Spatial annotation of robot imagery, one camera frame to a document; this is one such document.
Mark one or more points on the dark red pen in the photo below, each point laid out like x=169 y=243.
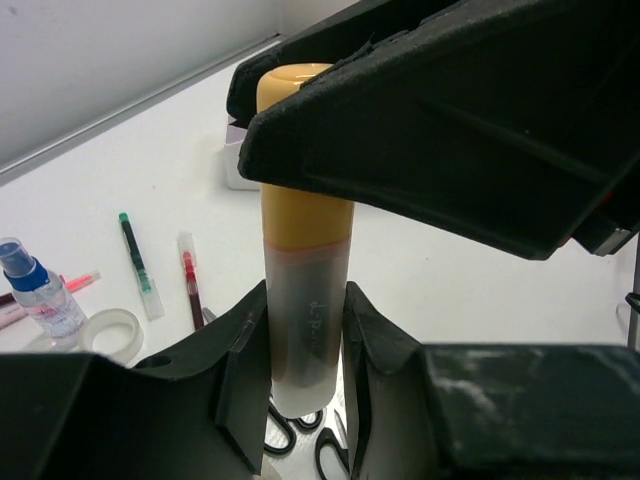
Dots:
x=6 y=299

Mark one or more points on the clear tape roll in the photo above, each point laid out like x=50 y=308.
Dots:
x=114 y=333

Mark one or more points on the large black scissors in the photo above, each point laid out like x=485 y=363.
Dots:
x=289 y=428

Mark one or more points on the yellow highlighter cap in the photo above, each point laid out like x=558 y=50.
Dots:
x=295 y=220

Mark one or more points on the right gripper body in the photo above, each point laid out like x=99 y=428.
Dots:
x=614 y=221

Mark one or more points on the white organizer box left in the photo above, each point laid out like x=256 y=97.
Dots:
x=234 y=139

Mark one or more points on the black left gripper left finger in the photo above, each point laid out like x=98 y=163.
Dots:
x=196 y=410

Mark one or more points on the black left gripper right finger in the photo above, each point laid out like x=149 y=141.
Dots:
x=484 y=411

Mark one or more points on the grey orange-tip highlighter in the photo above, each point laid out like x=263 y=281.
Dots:
x=306 y=291

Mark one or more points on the small black scissors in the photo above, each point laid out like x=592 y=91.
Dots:
x=327 y=439

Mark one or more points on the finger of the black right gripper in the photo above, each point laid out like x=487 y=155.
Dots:
x=504 y=122
x=328 y=41

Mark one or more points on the blue spray bottle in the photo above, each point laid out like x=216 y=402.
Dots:
x=42 y=294

